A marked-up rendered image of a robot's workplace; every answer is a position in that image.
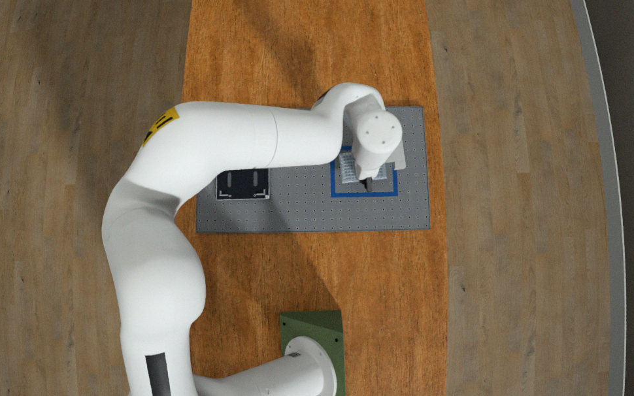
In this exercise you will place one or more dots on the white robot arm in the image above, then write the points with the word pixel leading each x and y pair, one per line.
pixel 157 274

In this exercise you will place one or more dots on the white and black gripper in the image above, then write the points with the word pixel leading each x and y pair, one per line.
pixel 365 176

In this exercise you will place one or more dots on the blue tape border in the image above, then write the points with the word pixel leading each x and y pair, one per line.
pixel 370 194

